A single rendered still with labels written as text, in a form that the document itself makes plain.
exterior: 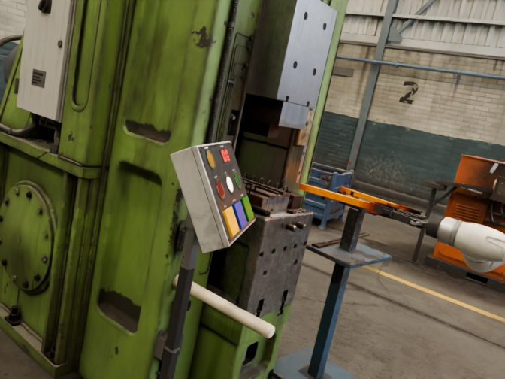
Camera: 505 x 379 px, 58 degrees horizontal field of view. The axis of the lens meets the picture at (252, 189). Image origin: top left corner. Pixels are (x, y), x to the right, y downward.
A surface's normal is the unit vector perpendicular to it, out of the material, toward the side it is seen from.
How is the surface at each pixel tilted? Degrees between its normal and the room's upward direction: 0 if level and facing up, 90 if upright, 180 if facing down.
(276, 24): 90
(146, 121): 89
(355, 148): 90
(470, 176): 90
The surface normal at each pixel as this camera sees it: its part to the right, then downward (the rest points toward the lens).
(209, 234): -0.21, 0.14
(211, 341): -0.59, 0.02
